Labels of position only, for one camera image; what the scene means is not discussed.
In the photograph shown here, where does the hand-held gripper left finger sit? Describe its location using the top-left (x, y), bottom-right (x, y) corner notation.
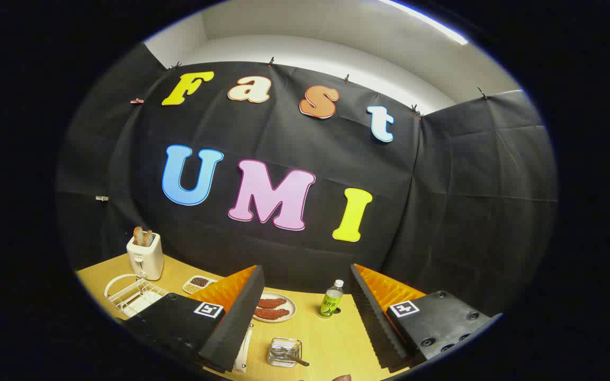
top-left (120, 265), bottom-right (265, 374)

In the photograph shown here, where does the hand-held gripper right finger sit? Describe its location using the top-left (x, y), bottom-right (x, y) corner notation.
top-left (349, 264), bottom-right (503, 372)

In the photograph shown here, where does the metal wire basket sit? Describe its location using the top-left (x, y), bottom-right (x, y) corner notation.
top-left (267, 338), bottom-right (302, 368)

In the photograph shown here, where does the wooden-handled metal spoon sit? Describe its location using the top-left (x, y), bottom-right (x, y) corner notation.
top-left (272, 346), bottom-right (310, 367)

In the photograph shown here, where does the white wire dish rack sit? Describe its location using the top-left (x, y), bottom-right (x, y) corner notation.
top-left (104, 274), bottom-right (254, 373)

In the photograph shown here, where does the white round plate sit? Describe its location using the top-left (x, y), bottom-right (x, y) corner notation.
top-left (252, 291), bottom-right (297, 323)

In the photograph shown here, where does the white divided condiment dish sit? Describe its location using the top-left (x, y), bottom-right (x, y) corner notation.
top-left (183, 275), bottom-right (218, 295)

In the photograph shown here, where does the green-labelled drink bottle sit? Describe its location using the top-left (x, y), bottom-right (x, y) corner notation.
top-left (318, 279), bottom-right (345, 319)

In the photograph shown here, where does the white drip tray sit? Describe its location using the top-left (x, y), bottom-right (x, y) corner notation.
top-left (125, 288), bottom-right (168, 317)

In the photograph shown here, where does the white toaster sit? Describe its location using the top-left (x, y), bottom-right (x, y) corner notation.
top-left (127, 232), bottom-right (165, 281)

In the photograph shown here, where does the black backdrop cloth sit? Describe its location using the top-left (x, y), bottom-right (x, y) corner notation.
top-left (55, 42), bottom-right (559, 318)

